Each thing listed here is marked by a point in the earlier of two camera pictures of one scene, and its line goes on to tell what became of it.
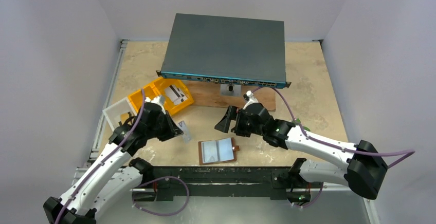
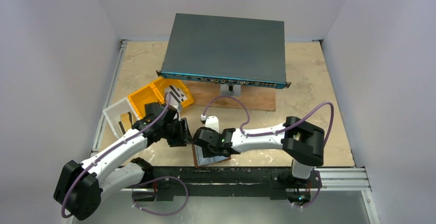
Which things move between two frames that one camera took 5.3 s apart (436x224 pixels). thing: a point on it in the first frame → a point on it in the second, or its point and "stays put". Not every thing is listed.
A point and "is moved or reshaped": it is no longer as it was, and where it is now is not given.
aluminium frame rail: x=93 y=150 stays put
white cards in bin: x=175 y=94 stays put
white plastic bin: x=119 y=112 stays put
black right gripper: x=235 y=123 → x=201 y=140
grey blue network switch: x=244 y=51 stays put
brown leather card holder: x=217 y=151 is moved or reshaped
